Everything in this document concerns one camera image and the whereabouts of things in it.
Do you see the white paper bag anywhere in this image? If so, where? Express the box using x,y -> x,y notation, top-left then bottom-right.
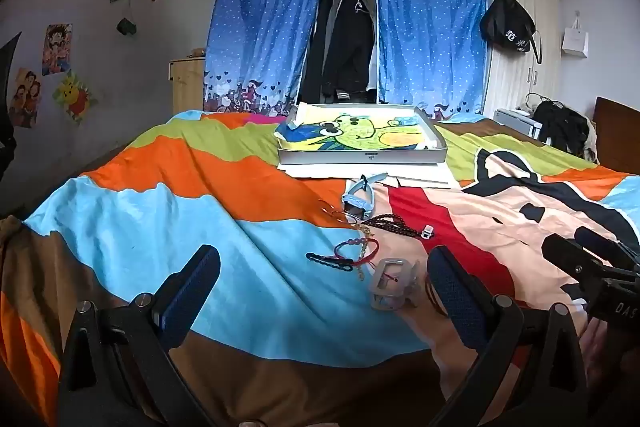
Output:
561,18 -> 590,56

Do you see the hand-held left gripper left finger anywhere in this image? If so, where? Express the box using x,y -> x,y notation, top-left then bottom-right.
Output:
59,244 -> 222,427

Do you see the dark bead necklace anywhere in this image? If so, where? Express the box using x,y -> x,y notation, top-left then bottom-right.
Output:
357,213 -> 426,239

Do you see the black clothes heap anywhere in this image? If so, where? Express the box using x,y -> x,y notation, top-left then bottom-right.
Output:
532,99 -> 598,160

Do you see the cartoon family poster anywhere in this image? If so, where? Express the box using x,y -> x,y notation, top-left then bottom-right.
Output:
9,68 -> 42,128

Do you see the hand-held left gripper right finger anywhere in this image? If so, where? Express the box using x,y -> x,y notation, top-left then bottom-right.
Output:
426,246 -> 588,427

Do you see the white storage box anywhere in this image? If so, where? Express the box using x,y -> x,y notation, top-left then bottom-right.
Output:
492,108 -> 543,140

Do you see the light blue hair claw clip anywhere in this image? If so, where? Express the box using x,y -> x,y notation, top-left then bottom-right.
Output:
341,172 -> 388,220

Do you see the pink bead red cord bracelet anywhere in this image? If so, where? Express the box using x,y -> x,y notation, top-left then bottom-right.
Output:
334,237 -> 380,269

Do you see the dark thin hair tie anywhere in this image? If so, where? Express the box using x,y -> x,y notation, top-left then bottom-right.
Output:
424,279 -> 448,317

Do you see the colourful printed blanket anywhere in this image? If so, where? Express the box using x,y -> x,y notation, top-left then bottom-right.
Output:
0,109 -> 640,427

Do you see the black bead bracelet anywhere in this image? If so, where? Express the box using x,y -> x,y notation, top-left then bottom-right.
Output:
306,252 -> 353,269

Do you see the cartoon fighter poster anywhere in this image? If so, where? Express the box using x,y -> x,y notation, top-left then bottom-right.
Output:
42,23 -> 73,76

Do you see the light wooden wardrobe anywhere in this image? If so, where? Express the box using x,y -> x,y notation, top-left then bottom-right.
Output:
482,0 -> 561,138

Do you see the wooden headboard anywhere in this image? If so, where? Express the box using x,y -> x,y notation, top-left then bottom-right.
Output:
592,97 -> 640,178

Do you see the small wooden cabinet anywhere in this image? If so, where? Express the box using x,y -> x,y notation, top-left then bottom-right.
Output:
168,52 -> 207,115

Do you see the dark red hoop bracelet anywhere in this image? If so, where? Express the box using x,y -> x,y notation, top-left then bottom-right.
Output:
320,201 -> 358,224

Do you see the grey tray box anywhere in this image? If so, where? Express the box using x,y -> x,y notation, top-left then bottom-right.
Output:
276,103 -> 449,166

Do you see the yellow bear wall sticker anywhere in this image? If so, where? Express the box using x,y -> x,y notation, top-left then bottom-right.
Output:
53,70 -> 98,124

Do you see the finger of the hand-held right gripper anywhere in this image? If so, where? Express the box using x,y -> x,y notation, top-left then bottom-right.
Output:
541,233 -> 613,294
574,227 -> 640,269

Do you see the black drawstring bag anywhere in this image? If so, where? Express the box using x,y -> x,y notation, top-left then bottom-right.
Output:
480,0 -> 542,64

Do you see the hanging black jacket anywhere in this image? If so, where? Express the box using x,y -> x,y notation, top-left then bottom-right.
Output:
320,0 -> 376,102

